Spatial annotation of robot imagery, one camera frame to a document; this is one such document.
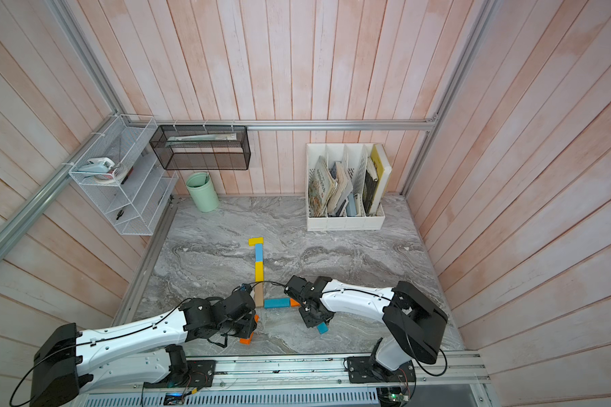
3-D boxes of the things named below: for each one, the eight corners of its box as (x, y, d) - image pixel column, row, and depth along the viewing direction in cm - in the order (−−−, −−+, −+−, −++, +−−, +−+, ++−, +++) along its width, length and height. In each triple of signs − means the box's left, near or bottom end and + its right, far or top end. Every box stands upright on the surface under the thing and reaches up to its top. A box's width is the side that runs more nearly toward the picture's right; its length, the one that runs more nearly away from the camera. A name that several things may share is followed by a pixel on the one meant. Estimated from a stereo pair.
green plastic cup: (193, 212, 117) (181, 189, 105) (199, 194, 124) (189, 171, 113) (216, 212, 117) (207, 189, 105) (221, 194, 124) (213, 171, 113)
